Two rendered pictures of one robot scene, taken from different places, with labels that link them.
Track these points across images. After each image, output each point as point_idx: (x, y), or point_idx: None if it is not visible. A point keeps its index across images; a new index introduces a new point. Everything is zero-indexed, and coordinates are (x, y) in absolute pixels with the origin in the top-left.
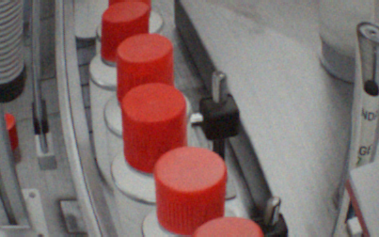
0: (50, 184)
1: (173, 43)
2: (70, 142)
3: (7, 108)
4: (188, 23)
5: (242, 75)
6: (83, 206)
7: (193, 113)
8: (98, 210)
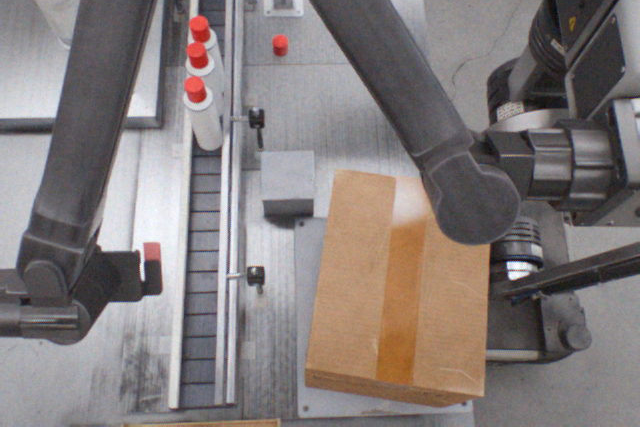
0: (256, 19)
1: (169, 103)
2: (238, 8)
3: (281, 77)
4: (159, 83)
5: (151, 30)
6: None
7: (176, 50)
8: None
